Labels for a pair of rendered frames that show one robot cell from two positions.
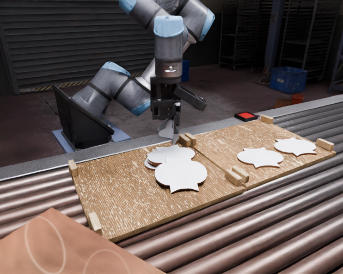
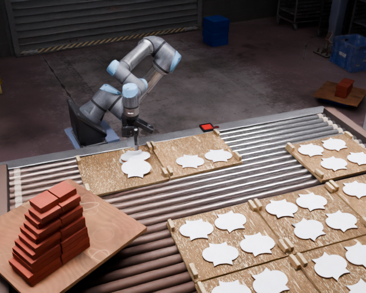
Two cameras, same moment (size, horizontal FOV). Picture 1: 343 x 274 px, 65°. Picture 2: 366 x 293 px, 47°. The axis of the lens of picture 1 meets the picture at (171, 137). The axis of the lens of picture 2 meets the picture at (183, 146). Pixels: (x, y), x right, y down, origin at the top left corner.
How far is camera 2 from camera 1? 1.45 m
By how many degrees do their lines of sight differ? 9
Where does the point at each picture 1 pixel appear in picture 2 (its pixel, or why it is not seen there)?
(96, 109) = (95, 118)
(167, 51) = (128, 104)
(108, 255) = (89, 195)
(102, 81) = (100, 99)
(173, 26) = (131, 93)
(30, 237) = not seen: hidden behind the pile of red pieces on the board
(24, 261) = not seen: hidden behind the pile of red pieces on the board
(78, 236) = (79, 189)
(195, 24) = (164, 64)
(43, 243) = not seen: hidden behind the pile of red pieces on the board
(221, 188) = (155, 177)
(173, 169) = (132, 165)
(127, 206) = (104, 182)
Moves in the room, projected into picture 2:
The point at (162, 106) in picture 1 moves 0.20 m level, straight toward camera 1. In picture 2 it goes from (127, 131) to (118, 152)
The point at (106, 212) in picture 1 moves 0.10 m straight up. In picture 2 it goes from (93, 184) to (91, 167)
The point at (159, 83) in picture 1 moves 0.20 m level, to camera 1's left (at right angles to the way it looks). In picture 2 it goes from (125, 118) to (86, 115)
